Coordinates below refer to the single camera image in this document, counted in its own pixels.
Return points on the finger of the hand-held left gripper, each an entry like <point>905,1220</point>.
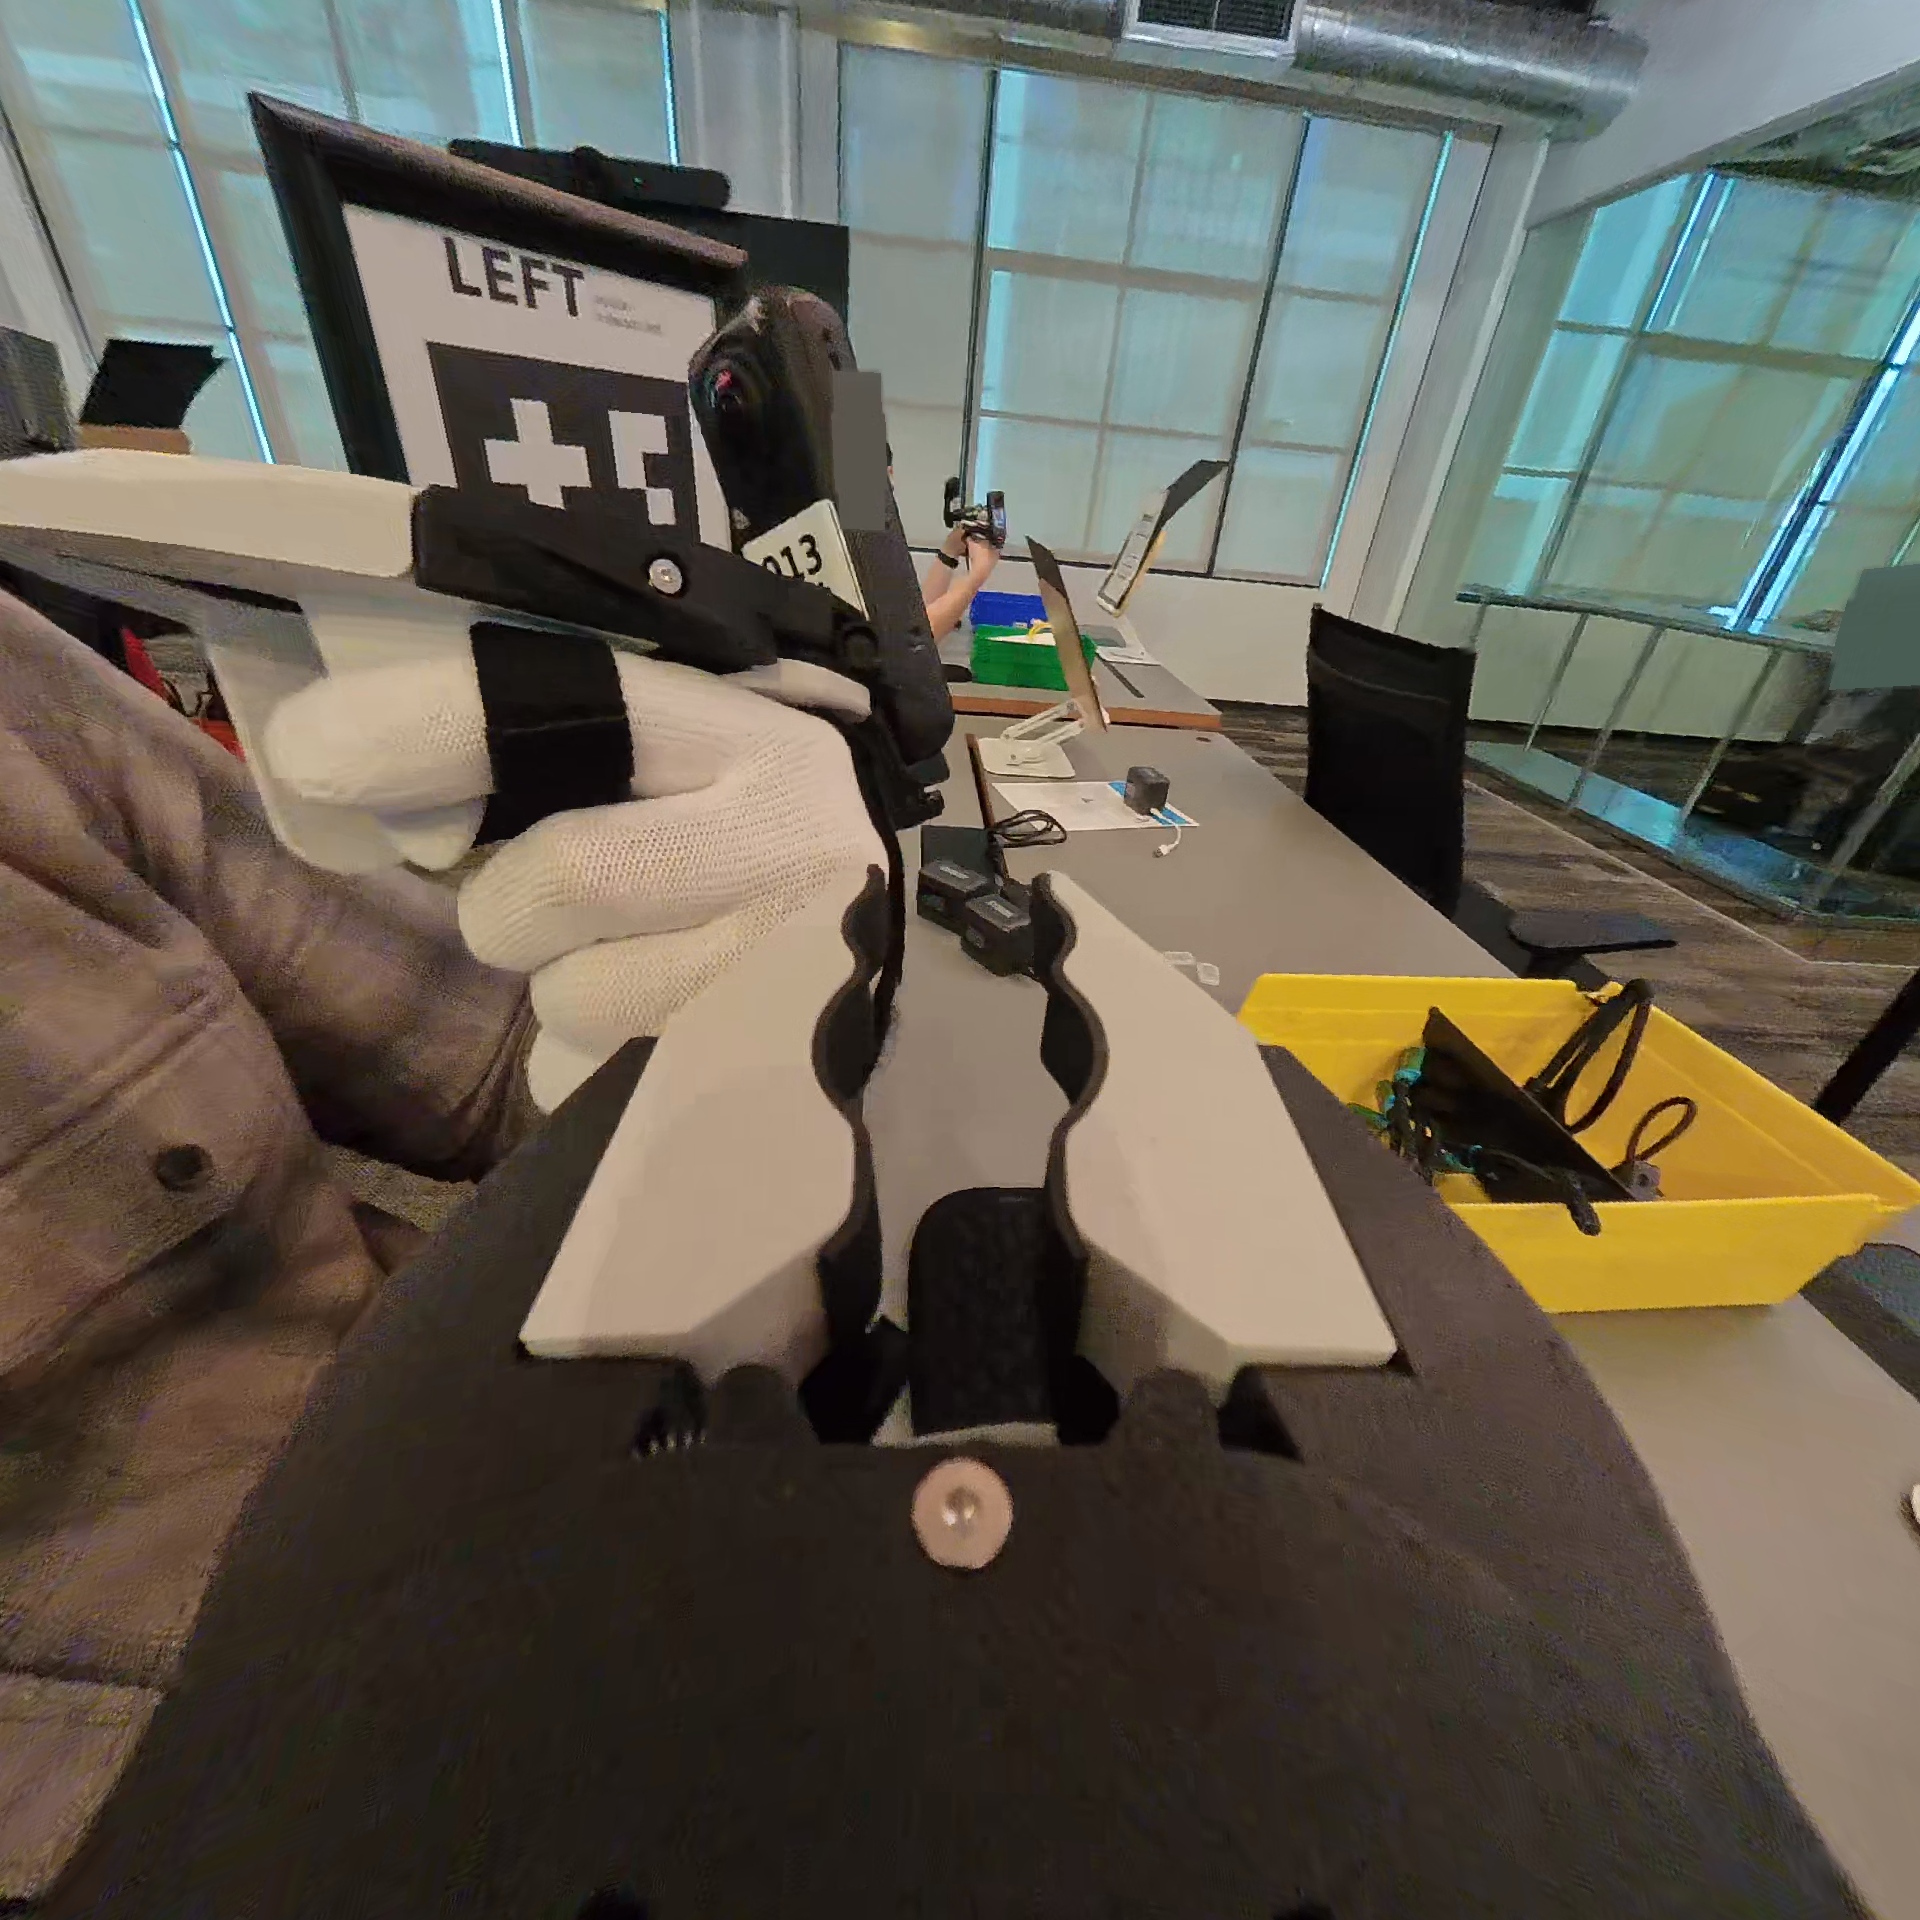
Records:
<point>224,511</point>

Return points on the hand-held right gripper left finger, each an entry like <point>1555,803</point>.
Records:
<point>720,1185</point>

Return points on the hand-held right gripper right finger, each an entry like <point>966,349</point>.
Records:
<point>1200,1201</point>

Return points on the yellow plastic bin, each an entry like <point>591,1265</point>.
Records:
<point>1724,1244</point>

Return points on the person's left forearm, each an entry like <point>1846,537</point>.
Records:
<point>224,902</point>

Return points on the person's left hand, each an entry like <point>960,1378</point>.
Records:
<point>720,839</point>

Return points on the black bin divider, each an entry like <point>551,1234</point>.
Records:
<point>1484,1110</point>

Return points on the black framed marker sign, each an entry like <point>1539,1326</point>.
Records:
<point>390,255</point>

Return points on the small black battery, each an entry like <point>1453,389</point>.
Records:
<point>949,897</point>
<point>997,932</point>

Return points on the black cube charger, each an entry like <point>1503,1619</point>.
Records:
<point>1150,791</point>

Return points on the white paper sheet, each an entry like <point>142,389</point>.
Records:
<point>1080,803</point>

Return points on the flat black box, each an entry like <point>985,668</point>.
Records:
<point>960,845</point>

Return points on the blue plastic bin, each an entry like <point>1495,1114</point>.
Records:
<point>1005,610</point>

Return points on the green plastic bin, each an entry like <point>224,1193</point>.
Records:
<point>1020,662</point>

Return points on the black office chair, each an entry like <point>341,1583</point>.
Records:
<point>1389,750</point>

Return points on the white air vent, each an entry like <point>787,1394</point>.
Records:
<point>1207,20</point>

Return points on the silver ceiling duct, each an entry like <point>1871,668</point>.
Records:
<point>1440,53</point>

